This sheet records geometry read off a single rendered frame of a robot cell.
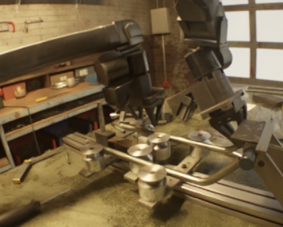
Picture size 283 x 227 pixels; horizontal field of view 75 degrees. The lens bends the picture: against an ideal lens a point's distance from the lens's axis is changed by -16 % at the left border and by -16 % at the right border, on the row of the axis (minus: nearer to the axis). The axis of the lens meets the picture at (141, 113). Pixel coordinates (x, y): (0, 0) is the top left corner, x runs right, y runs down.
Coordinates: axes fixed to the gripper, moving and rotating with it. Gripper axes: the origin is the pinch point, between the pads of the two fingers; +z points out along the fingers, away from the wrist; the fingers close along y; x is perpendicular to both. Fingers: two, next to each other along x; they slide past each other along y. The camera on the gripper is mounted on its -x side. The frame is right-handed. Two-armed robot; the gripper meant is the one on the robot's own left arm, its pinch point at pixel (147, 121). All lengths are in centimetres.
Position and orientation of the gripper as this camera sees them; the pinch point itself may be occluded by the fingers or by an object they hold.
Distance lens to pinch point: 60.1
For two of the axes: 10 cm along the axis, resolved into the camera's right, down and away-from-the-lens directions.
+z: 1.9, 8.8, 4.4
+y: 7.7, 1.4, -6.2
